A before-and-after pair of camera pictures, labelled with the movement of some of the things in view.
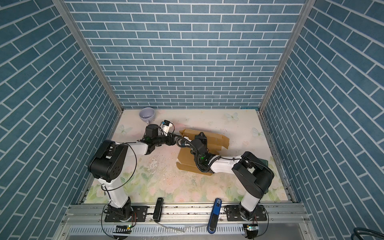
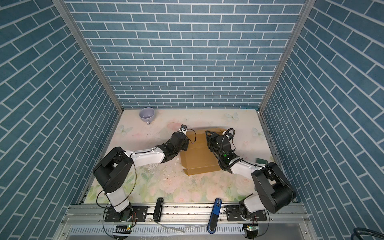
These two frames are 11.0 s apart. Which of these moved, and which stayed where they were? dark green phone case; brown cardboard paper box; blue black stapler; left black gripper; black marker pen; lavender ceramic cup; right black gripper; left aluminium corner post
Moved: brown cardboard paper box; right black gripper; left black gripper
Stayed: black marker pen; dark green phone case; lavender ceramic cup; left aluminium corner post; blue black stapler
